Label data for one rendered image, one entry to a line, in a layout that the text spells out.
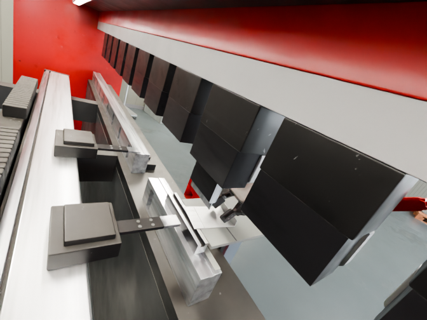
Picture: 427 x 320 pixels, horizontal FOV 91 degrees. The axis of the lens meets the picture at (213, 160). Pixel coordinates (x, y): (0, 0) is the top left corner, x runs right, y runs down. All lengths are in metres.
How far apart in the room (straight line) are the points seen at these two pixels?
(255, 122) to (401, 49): 0.19
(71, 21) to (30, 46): 0.39
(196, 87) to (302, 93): 0.28
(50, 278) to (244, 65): 0.47
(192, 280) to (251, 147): 0.33
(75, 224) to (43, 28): 2.17
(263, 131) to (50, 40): 2.29
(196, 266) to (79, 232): 0.25
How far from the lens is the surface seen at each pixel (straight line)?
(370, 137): 0.27
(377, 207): 0.27
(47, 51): 2.51
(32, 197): 0.61
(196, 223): 0.57
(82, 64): 2.52
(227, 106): 0.41
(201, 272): 0.52
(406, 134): 0.26
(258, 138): 0.38
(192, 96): 0.52
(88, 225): 0.46
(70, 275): 0.46
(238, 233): 0.61
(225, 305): 0.62
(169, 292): 0.59
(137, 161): 0.92
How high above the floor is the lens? 1.36
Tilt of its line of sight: 21 degrees down
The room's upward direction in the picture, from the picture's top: 22 degrees clockwise
